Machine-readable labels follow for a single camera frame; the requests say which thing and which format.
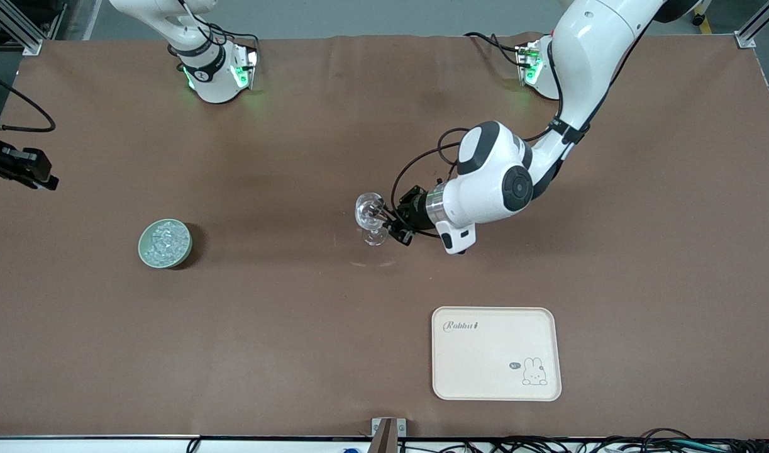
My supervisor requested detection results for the black cable bundle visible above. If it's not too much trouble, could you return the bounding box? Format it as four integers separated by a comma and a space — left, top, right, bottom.
397, 428, 769, 453

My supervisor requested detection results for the brown camera pole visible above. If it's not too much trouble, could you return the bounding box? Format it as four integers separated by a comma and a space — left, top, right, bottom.
373, 418, 399, 453

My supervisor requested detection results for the grey metal bracket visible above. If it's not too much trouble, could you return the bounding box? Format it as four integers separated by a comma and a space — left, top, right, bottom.
371, 417, 407, 439

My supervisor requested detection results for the black base cable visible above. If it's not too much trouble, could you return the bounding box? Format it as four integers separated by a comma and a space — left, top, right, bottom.
463, 31, 524, 69
170, 0, 260, 64

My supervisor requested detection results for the clear ice cube heap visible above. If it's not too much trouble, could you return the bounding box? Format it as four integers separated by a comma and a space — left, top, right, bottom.
147, 223, 190, 262

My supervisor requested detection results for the clear wine glass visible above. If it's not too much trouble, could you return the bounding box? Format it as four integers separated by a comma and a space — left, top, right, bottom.
355, 192, 389, 247

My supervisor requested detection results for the green round bowl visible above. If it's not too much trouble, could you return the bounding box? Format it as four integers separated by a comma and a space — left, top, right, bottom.
138, 218, 193, 270

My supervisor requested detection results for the cream rabbit print tray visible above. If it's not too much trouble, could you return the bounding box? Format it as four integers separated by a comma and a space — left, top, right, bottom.
431, 306, 562, 402

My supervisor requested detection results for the brown table mat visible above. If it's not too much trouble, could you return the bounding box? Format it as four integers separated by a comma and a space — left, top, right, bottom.
0, 33, 769, 439

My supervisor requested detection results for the aluminium frame post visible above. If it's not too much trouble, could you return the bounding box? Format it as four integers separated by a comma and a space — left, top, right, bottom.
0, 0, 43, 56
735, 0, 769, 49

